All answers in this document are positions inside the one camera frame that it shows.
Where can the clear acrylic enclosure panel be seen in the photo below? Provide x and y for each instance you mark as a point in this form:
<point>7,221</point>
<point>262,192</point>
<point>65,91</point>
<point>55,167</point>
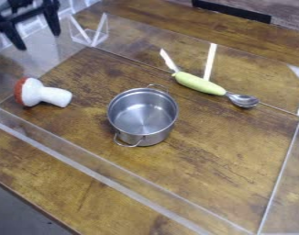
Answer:
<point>223,176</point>

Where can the red and white plush mushroom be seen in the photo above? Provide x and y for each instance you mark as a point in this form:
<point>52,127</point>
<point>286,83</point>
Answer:
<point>29,92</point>

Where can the silver metal pot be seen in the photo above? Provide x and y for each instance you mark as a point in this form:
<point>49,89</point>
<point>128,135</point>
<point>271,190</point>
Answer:
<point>142,115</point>

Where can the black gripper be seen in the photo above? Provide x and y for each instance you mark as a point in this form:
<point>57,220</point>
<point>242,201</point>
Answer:
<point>16,11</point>

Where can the green handled metal spoon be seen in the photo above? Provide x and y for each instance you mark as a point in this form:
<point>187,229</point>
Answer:
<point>194,82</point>

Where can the black bar on table edge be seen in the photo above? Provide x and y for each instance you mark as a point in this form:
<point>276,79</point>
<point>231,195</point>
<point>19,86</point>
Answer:
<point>232,11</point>

